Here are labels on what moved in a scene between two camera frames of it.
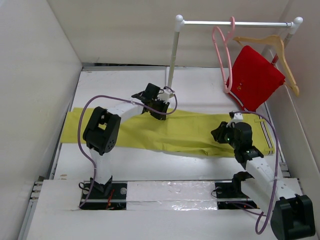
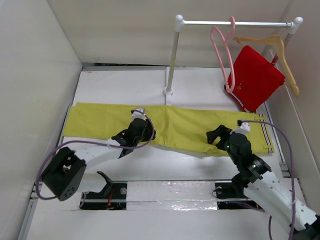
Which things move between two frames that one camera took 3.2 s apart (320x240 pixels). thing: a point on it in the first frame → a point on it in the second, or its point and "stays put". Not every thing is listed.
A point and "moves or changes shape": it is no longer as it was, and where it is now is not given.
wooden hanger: x=276 y=40 stays put
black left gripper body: x=159 y=105 → x=146 y=136
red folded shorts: x=254 y=78 stays put
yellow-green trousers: x=192 y=133 moves or changes shape
